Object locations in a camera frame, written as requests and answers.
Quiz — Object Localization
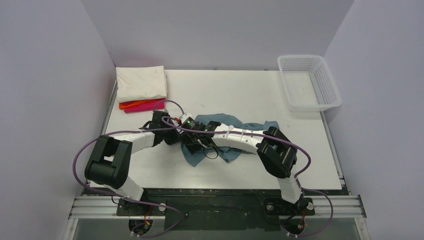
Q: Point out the blue-grey t shirt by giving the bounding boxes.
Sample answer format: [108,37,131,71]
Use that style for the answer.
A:
[180,113,280,168]

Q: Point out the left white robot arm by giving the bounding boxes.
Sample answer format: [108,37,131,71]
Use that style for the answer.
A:
[84,110,180,215]

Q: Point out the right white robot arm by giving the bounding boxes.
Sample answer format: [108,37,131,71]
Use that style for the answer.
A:
[175,113,314,215]

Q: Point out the folded pink t shirt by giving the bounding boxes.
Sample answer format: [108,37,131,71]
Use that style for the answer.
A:
[123,98,165,114]

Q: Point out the folded orange t shirt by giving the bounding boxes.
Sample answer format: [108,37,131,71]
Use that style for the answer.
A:
[118,99,156,110]

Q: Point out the folded cream t shirt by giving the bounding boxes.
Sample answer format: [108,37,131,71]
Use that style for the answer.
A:
[115,65,168,103]

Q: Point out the white plastic basket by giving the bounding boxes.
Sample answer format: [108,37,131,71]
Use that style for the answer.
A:
[277,54,342,112]

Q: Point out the aluminium mounting rail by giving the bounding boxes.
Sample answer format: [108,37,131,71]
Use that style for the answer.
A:
[69,195,367,219]

